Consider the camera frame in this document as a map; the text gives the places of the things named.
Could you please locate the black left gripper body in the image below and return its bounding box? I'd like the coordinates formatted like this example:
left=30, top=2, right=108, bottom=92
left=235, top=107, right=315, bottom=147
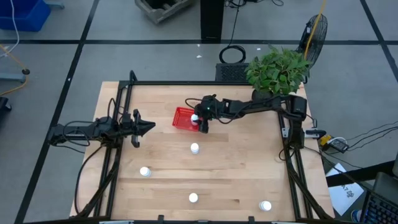
left=119, top=108, right=142, bottom=149

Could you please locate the black metal table frame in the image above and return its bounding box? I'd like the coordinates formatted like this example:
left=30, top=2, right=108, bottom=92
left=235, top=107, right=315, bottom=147
left=73, top=70, right=335, bottom=224

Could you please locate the grey stand foot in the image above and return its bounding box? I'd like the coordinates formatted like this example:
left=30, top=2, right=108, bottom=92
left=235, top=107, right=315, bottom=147
left=0, top=68, right=31, bottom=84

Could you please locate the long yellow cable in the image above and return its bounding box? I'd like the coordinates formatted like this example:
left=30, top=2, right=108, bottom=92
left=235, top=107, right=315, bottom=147
left=303, top=0, right=328, bottom=60

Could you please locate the black upright column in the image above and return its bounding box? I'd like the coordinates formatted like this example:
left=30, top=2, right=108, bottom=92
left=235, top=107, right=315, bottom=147
left=200, top=0, right=225, bottom=44

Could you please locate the thin white cable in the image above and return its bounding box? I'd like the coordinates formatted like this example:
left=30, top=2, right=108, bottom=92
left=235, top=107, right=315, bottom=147
left=0, top=0, right=21, bottom=59

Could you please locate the white paper sheet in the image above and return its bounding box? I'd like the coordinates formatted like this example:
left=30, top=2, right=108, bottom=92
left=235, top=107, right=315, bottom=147
left=325, top=162, right=365, bottom=217

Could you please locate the coiled black cable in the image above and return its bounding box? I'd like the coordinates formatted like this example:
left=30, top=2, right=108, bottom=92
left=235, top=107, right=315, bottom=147
left=218, top=44, right=247, bottom=65

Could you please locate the white ball bottom right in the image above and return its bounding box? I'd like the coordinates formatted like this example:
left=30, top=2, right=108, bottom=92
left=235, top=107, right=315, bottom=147
left=258, top=200, right=273, bottom=213

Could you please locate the red plastic basket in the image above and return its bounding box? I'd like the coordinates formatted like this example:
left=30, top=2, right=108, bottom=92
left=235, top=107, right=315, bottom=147
left=172, top=106, right=201, bottom=133

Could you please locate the black vented box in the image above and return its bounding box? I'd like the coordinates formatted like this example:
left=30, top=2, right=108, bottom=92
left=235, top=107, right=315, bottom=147
left=215, top=62, right=250, bottom=83

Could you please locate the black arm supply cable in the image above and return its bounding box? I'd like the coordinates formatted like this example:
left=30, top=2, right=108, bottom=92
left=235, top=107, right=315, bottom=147
left=73, top=144, right=105, bottom=216

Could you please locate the blue plastic bin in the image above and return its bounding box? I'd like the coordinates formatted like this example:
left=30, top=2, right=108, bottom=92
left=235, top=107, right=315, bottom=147
left=0, top=0, right=52, bottom=32

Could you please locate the black power adapter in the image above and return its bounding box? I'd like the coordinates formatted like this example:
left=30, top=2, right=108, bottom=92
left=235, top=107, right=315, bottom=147
left=328, top=138, right=349, bottom=154

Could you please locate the yellow floor cable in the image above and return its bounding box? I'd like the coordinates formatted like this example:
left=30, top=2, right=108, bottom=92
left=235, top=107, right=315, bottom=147
left=0, top=44, right=29, bottom=96

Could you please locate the black floor fan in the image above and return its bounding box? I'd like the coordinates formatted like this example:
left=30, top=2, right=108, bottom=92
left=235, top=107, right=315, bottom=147
left=295, top=13, right=329, bottom=70

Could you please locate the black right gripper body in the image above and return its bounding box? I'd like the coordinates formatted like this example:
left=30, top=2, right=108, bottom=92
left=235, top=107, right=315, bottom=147
left=194, top=94, right=226, bottom=121

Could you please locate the green potted plant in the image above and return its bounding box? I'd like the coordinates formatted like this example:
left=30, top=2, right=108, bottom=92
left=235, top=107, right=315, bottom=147
left=244, top=44, right=312, bottom=101

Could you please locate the black keyboard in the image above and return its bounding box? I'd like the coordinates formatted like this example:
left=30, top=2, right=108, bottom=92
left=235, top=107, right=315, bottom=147
left=361, top=192, right=398, bottom=224

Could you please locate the grey moulded packing block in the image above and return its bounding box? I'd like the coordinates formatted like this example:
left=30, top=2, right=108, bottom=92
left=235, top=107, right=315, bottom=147
left=134, top=0, right=195, bottom=25

